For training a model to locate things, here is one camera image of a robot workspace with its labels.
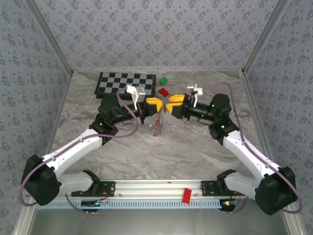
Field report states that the black grey chessboard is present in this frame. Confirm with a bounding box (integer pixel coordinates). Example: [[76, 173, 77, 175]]
[[94, 71, 157, 102]]

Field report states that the red flat toy brick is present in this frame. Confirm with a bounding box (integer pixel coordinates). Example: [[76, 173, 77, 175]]
[[182, 188, 193, 204]]

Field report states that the left small circuit board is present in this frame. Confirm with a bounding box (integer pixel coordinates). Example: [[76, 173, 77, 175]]
[[81, 199, 108, 209]]

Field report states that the small circuit board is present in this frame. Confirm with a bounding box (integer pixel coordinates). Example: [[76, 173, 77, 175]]
[[221, 199, 239, 208], [81, 199, 108, 209]]

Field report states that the right small circuit board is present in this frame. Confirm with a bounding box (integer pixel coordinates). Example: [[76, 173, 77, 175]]
[[221, 199, 239, 208]]

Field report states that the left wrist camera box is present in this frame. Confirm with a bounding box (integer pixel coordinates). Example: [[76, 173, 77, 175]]
[[126, 85, 147, 104]]

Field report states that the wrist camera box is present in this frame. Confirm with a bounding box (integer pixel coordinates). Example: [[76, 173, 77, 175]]
[[126, 85, 147, 104], [187, 84, 203, 108]]

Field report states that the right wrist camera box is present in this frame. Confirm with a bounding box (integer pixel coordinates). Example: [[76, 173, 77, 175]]
[[187, 84, 203, 108]]

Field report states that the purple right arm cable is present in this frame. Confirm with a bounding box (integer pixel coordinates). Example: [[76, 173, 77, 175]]
[[202, 82, 304, 215]]

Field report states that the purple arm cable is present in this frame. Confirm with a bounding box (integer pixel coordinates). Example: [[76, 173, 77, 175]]
[[202, 82, 304, 215], [19, 87, 140, 215]]

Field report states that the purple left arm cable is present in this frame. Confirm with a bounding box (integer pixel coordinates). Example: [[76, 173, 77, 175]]
[[19, 87, 140, 215]]

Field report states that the aluminium side rail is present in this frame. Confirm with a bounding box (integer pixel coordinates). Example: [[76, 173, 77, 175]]
[[241, 72, 281, 178], [36, 70, 74, 181]]

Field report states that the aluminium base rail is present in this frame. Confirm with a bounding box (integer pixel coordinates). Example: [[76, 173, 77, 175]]
[[25, 179, 293, 199]]

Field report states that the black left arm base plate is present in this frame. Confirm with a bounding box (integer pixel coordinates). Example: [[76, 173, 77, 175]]
[[71, 181, 116, 197]]

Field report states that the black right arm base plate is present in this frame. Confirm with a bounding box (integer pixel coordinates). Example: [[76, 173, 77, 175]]
[[201, 180, 246, 197]]

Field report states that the aluminium frame post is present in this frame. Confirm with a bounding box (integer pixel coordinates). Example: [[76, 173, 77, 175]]
[[242, 0, 293, 75], [24, 0, 74, 74]]

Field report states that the pale blue slotted cable duct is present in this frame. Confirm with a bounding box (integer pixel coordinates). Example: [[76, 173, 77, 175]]
[[46, 198, 223, 210]]

